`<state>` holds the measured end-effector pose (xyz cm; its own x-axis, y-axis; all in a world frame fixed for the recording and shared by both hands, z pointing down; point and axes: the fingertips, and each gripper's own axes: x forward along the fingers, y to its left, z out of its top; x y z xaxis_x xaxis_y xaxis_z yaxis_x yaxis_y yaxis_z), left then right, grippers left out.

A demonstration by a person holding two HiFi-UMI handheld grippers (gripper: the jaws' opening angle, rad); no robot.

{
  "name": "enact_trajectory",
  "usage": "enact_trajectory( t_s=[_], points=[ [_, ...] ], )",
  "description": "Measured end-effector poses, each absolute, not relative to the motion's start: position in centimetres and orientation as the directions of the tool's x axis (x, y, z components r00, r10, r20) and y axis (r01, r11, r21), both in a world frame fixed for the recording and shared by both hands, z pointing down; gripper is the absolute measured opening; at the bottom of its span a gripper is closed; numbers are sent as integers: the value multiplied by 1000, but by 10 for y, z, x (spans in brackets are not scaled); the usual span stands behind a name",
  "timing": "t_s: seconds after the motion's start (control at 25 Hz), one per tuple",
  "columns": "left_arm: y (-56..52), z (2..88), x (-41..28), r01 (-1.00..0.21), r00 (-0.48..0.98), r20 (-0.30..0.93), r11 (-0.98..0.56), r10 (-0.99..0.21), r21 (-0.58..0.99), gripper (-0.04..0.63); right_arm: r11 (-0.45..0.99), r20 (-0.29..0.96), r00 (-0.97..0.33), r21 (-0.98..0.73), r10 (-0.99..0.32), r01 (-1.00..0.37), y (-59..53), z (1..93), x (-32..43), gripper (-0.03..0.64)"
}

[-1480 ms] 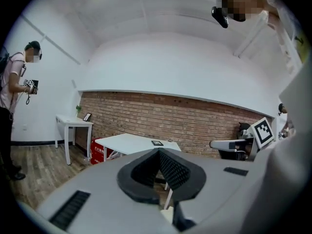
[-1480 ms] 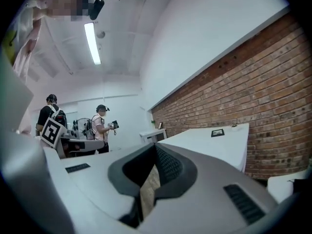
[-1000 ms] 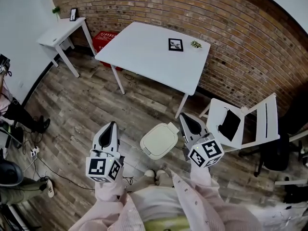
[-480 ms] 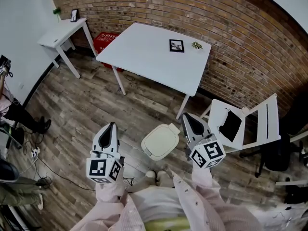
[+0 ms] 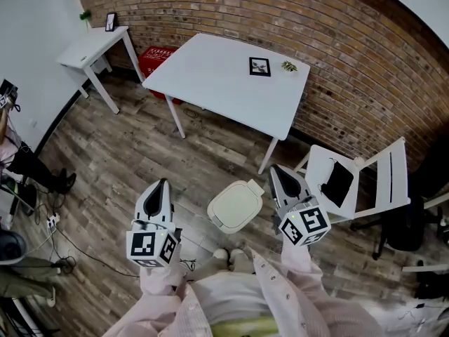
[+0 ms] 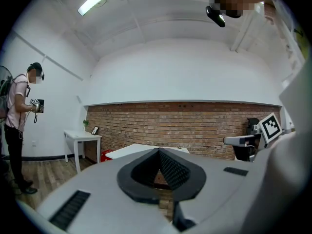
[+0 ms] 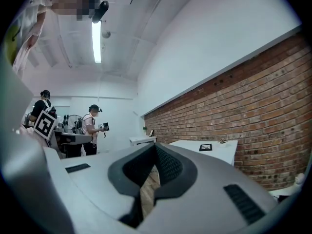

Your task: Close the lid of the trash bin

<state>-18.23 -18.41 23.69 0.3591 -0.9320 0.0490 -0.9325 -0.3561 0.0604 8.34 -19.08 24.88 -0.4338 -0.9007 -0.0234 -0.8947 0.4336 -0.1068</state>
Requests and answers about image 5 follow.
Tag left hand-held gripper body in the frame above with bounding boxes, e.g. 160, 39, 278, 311
126, 216, 181, 270

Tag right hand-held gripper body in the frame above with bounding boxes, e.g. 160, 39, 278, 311
272, 194, 332, 248

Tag cream white trash bin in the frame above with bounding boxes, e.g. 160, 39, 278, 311
206, 179, 266, 234

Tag person's left forearm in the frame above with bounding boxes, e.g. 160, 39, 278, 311
139, 260, 187, 305

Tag person's right forearm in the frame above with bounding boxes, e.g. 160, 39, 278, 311
280, 237, 333, 296

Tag white folding chair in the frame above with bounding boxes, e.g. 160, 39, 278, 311
293, 136, 412, 224

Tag person's beige legs and shoes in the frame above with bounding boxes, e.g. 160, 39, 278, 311
191, 246, 257, 280

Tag person's pink shirt torso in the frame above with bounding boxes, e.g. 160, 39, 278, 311
102, 247, 385, 337

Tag black office chair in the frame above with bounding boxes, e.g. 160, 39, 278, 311
350, 142, 449, 263

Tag large white square table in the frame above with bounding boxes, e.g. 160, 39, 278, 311
141, 32, 311, 176

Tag red plastic crate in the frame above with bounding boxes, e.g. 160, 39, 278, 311
137, 46, 184, 105

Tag small white desk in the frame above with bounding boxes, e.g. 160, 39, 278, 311
56, 25, 145, 115

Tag black pouch with cord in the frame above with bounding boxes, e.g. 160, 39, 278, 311
317, 157, 355, 209

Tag black floor cable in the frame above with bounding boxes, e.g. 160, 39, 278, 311
48, 227, 142, 279

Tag black picture frame lying flat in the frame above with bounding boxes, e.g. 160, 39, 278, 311
248, 56, 272, 78

